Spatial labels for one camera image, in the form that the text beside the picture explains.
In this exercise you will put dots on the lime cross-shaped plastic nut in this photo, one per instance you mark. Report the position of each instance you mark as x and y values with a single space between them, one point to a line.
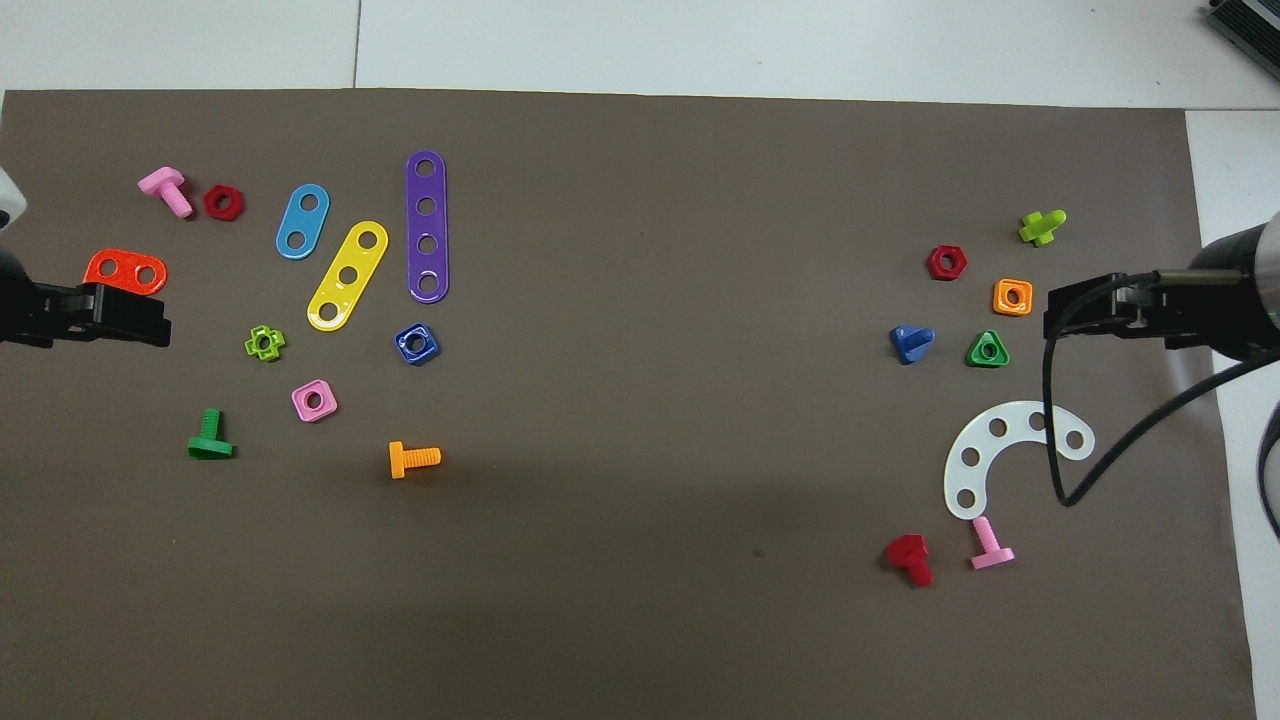
277 343

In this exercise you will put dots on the orange heart-shaped plate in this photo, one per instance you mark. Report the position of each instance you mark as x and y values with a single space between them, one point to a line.
127 268

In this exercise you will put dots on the brown table mat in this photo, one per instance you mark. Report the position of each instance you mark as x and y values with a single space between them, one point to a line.
700 550

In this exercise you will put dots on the white curved perforated plate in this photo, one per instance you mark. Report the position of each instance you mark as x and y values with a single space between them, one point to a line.
983 442

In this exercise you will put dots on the green plastic bolt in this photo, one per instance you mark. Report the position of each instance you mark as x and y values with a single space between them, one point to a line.
210 430

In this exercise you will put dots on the orange plastic bolt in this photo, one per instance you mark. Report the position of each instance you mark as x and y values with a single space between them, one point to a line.
400 460

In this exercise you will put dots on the orange square plastic nut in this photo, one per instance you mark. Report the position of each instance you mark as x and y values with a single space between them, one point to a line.
1000 305

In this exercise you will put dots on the grey finned metal device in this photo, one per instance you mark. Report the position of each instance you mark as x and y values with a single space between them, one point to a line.
1250 20

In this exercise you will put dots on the green triangle plastic nut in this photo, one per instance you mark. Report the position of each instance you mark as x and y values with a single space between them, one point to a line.
975 360

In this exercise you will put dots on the blue square plastic nut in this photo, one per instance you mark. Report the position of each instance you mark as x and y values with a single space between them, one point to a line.
432 352

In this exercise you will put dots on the pink square plastic nut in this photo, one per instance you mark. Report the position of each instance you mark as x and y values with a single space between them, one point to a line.
327 410

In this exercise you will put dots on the purple four-hole strip plate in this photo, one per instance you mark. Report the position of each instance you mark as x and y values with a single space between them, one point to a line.
427 224

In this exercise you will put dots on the blue triangle-head plastic bolt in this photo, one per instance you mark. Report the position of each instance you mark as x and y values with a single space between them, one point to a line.
908 345

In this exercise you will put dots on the lime cross-head plastic bolt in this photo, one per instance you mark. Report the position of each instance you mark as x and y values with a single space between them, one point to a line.
1040 230

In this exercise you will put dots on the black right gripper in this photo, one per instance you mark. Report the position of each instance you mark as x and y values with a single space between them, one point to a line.
1220 300

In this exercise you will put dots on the yellow three-hole strip plate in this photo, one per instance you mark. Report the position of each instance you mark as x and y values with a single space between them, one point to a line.
358 258

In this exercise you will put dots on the red plastic bolt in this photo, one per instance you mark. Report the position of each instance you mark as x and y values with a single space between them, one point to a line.
908 552

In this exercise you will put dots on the pink plastic bolt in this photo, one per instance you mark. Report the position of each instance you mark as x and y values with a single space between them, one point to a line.
990 553
165 185

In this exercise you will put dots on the red hexagonal plastic nut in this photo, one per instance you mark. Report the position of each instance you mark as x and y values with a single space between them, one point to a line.
236 210
934 268

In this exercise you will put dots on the blue two-hole strip plate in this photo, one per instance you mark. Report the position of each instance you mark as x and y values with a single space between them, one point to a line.
302 221

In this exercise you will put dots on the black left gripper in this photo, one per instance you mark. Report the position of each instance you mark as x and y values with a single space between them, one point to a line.
25 310

